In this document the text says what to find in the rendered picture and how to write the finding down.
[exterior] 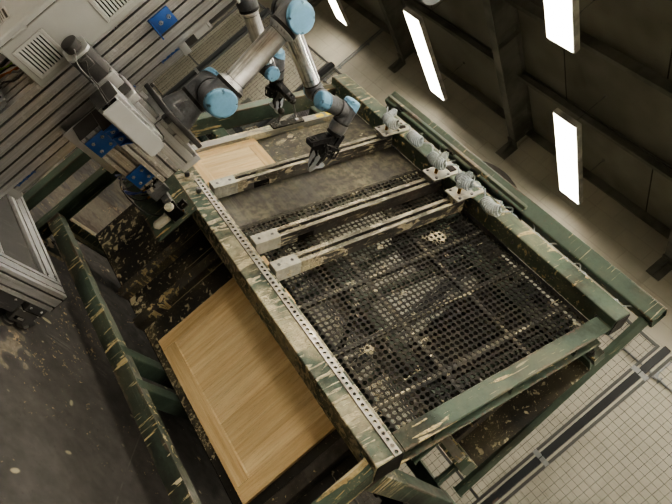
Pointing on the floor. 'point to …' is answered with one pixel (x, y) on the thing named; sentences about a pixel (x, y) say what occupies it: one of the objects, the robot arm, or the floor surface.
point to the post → (55, 178)
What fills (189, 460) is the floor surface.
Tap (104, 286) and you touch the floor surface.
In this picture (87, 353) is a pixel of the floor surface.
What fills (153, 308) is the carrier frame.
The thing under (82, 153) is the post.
